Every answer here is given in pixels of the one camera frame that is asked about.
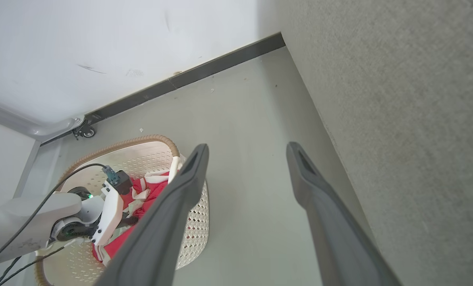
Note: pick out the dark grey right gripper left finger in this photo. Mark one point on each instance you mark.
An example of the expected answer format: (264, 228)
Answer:
(157, 234)

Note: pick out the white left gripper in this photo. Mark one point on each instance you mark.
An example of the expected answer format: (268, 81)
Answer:
(110, 214)

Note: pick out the black baseboard strip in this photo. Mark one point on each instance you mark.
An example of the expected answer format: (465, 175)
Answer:
(188, 75)

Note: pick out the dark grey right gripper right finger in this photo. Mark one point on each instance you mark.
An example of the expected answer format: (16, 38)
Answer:
(335, 234)

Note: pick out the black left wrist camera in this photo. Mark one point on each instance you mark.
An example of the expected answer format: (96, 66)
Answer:
(121, 182)

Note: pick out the cream perforated laundry basket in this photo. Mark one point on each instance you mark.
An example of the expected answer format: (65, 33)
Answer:
(196, 222)

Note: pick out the red white striped garment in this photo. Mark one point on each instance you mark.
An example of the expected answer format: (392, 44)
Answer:
(153, 192)

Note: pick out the black caster wheel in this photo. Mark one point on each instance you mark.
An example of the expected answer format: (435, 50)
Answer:
(86, 131)

